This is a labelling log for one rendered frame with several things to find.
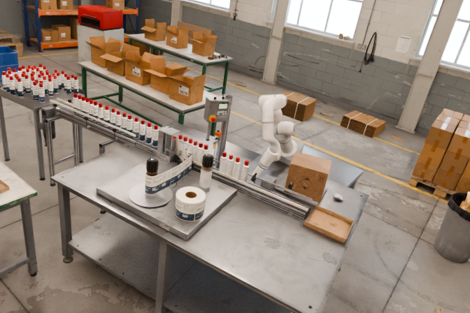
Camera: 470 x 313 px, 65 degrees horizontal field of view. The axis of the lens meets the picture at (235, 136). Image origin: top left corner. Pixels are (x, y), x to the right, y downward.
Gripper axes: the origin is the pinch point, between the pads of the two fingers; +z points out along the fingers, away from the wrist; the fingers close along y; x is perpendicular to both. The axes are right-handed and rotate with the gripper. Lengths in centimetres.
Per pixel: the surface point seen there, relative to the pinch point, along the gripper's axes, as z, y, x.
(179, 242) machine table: 15, 82, -5
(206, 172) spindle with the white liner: -0.8, 31.4, -27.0
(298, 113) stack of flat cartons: 107, -391, -54
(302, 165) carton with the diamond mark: -26.0, -19.3, 22.9
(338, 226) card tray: -13, -3, 71
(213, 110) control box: -26, -2, -57
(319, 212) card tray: -7, -11, 55
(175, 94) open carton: 69, -128, -160
